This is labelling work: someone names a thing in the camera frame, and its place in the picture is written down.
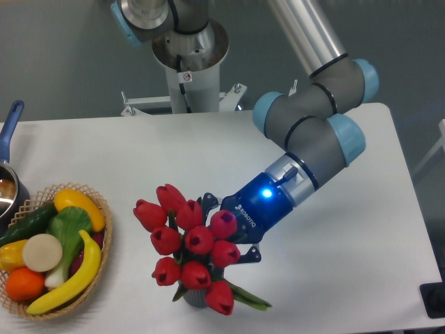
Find dark red vegetable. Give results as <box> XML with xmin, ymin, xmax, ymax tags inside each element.
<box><xmin>70</xmin><ymin>232</ymin><xmax>104</xmax><ymax>277</ymax></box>

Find green cucumber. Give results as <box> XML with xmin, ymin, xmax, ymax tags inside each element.
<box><xmin>1</xmin><ymin>202</ymin><xmax>58</xmax><ymax>246</ymax></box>

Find beige round disc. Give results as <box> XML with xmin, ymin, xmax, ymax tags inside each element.
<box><xmin>22</xmin><ymin>234</ymin><xmax>63</xmax><ymax>272</ymax></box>

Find dark grey ribbed vase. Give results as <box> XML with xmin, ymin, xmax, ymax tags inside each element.
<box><xmin>183</xmin><ymin>267</ymin><xmax>225</xmax><ymax>308</ymax></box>

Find green bok choy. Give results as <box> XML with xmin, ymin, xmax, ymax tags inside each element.
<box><xmin>44</xmin><ymin>207</ymin><xmax>92</xmax><ymax>290</ymax></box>

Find red tulip bouquet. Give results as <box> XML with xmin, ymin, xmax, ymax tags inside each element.
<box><xmin>133</xmin><ymin>184</ymin><xmax>271</xmax><ymax>316</ymax></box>

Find white frame at right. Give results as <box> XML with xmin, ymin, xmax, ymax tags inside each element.
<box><xmin>412</xmin><ymin>119</ymin><xmax>444</xmax><ymax>183</ymax></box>

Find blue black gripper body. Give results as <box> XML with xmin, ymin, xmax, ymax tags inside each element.
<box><xmin>220</xmin><ymin>173</ymin><xmax>293</xmax><ymax>244</ymax></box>

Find yellow banana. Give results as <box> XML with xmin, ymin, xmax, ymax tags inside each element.
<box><xmin>26</xmin><ymin>230</ymin><xmax>102</xmax><ymax>316</ymax></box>

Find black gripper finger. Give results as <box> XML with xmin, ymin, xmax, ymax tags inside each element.
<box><xmin>226</xmin><ymin>244</ymin><xmax>261</xmax><ymax>267</ymax></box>
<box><xmin>197</xmin><ymin>192</ymin><xmax>223</xmax><ymax>223</ymax></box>

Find black device at edge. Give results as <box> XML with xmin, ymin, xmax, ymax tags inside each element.
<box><xmin>419</xmin><ymin>282</ymin><xmax>444</xmax><ymax>319</ymax></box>

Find orange fruit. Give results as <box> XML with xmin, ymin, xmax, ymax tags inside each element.
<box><xmin>5</xmin><ymin>267</ymin><xmax>45</xmax><ymax>301</ymax></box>

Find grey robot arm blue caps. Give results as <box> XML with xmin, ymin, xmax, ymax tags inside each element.
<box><xmin>111</xmin><ymin>1</ymin><xmax>379</xmax><ymax>263</ymax></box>

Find woven wicker basket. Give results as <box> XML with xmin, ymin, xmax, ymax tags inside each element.
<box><xmin>1</xmin><ymin>182</ymin><xmax>113</xmax><ymax>321</ymax></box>

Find yellow bell pepper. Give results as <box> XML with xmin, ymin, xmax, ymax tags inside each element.
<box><xmin>1</xmin><ymin>239</ymin><xmax>28</xmax><ymax>272</ymax></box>

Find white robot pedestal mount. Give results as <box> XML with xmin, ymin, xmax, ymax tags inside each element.
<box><xmin>121</xmin><ymin>19</ymin><xmax>248</xmax><ymax>116</ymax></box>

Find blue handled saucepan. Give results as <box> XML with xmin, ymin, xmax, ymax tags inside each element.
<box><xmin>1</xmin><ymin>100</ymin><xmax>30</xmax><ymax>236</ymax></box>

